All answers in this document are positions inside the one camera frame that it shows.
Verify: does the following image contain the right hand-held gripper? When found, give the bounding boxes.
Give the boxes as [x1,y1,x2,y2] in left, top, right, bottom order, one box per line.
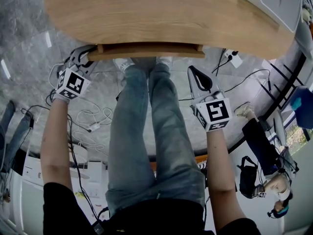
[187,65,233,133]

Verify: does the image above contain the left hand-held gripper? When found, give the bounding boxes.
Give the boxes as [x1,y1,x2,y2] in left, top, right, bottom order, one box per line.
[54,45,99,104]

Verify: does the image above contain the wooden drawer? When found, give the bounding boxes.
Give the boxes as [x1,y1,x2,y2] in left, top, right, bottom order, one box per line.
[87,42,206,62]

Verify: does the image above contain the person's right forearm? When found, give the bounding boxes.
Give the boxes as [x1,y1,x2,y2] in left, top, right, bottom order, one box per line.
[205,127,246,230]

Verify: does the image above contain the person's left forearm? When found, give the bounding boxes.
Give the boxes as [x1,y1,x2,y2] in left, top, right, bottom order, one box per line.
[40,98,74,193]

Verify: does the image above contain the wooden coffee table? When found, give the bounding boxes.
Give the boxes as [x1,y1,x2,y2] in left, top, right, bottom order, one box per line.
[43,0,298,60]

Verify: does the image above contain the person's right white shoe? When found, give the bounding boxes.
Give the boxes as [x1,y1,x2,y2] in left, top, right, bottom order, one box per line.
[156,56,173,65]

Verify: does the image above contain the person's white shoe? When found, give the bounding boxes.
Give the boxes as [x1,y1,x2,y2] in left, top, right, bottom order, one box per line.
[112,57,135,72]
[156,56,173,65]

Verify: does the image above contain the person's left white shoe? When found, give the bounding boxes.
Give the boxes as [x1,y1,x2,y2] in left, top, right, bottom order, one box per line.
[112,57,135,72]

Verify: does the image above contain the small white power strip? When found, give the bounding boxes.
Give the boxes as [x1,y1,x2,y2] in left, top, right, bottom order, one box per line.
[87,122,101,133]

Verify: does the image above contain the person's blue jeans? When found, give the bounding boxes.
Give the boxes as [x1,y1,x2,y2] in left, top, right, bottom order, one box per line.
[105,57,206,217]

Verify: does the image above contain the teal small object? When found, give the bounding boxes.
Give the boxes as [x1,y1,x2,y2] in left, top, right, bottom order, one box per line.
[290,97,303,111]

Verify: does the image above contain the window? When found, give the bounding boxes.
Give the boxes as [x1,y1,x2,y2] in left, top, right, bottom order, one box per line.
[283,125,312,157]

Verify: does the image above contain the blue padded chair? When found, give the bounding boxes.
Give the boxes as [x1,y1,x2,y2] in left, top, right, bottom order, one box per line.
[281,86,313,130]

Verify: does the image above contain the grey beanbag chair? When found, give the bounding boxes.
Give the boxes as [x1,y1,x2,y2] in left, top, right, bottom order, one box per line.
[294,21,313,59]

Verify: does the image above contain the white appliance box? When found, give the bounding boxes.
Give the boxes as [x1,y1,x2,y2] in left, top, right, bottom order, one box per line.
[22,155,74,188]

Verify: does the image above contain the striped cushion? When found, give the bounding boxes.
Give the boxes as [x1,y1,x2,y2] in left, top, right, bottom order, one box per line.
[302,0,313,22]

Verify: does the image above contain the person's black shirt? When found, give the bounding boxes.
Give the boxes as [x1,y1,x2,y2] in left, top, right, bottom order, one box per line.
[43,182,261,235]

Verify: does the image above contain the black plugged cable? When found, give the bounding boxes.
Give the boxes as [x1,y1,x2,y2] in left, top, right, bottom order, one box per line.
[211,49,272,100]

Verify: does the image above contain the white cable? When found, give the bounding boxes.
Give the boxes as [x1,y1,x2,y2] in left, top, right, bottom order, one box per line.
[48,62,113,157]

